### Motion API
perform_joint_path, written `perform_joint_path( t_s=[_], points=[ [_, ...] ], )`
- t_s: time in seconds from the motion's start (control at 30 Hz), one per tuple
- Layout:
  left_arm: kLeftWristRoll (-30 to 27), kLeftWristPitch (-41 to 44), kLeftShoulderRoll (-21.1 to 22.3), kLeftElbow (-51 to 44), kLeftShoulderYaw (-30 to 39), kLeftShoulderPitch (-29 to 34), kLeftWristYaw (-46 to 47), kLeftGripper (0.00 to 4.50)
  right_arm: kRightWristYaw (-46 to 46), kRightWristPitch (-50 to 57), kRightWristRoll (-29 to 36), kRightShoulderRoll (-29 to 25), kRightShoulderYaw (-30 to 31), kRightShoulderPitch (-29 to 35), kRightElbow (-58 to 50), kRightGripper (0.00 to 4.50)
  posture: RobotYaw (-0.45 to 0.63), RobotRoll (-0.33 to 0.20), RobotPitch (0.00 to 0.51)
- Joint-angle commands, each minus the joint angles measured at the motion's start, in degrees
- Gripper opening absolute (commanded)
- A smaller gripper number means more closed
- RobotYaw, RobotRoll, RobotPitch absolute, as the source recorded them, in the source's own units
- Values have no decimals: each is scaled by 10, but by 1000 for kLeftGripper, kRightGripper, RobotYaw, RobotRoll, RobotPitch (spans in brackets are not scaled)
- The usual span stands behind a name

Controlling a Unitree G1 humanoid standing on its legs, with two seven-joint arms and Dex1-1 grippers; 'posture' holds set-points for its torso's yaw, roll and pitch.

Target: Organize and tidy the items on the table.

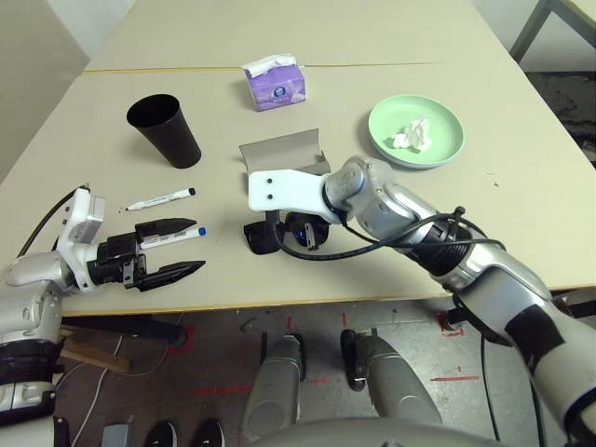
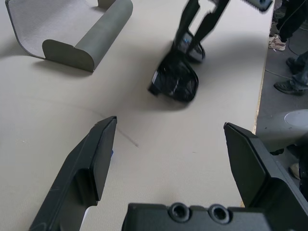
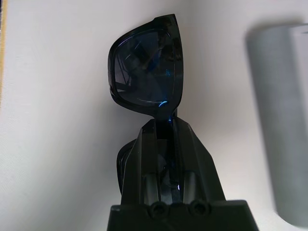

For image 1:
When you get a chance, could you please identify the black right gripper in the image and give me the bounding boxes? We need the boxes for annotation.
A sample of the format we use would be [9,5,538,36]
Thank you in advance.
[264,208,328,230]

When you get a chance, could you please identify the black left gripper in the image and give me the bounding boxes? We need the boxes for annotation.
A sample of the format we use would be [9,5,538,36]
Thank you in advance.
[86,216,208,293]

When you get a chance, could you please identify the white marker blue cap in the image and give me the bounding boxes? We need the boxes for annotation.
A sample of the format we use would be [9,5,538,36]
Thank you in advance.
[138,225,209,249]

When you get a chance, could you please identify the black sunglasses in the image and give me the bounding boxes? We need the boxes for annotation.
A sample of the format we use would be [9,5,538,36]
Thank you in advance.
[242,211,332,256]

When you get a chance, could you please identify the white marker black cap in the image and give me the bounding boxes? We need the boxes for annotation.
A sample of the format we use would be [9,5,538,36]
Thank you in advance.
[118,186,196,214]

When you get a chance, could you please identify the grey glasses case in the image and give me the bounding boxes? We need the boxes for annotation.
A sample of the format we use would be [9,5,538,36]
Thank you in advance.
[238,129,332,187]

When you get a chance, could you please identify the white tissue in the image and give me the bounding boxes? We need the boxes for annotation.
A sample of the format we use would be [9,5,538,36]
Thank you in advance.
[382,117,434,154]

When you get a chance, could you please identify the green plate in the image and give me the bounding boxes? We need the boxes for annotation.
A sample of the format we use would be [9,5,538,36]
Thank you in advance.
[368,94,466,169]

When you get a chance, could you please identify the black table foot bar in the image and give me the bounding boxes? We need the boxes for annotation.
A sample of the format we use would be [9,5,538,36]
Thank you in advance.
[60,316,195,350]
[446,291,596,327]

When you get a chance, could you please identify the black plastic cup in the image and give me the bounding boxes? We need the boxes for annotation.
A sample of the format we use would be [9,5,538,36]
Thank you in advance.
[126,93,203,169]

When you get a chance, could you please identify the purple tissue pack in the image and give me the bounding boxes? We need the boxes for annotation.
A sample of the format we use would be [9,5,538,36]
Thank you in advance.
[240,53,308,113]

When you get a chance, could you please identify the wooden plank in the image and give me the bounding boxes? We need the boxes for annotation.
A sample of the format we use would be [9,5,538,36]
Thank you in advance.
[60,325,131,373]

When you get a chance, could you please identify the grey robot left leg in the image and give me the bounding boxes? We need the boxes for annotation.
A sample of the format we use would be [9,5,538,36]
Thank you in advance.
[244,333,308,447]

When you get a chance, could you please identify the grey robot leg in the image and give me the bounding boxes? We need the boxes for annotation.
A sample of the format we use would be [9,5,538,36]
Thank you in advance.
[341,329,443,425]
[244,333,308,447]

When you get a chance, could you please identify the black sneaker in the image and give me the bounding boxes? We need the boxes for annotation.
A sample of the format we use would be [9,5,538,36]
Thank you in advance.
[193,418,227,447]
[145,420,181,447]

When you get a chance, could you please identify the grey robot right leg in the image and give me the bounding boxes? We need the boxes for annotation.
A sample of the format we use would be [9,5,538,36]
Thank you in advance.
[341,329,443,425]

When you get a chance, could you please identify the grey box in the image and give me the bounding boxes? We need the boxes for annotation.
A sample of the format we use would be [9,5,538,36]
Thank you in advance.
[102,423,134,447]

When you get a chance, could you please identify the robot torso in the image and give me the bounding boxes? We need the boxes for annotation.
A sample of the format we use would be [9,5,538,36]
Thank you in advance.
[241,415,532,447]

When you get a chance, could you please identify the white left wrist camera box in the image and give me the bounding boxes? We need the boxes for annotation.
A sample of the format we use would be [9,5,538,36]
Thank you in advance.
[55,187,107,292]

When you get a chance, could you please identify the thin white floor cable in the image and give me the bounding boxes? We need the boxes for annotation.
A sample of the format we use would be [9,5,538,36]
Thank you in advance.
[55,332,169,387]

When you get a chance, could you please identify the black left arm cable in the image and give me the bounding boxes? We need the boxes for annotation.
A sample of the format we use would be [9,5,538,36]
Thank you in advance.
[16,185,89,262]

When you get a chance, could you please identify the beige table black frame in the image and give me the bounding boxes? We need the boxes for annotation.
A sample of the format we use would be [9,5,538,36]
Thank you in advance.
[509,0,596,71]

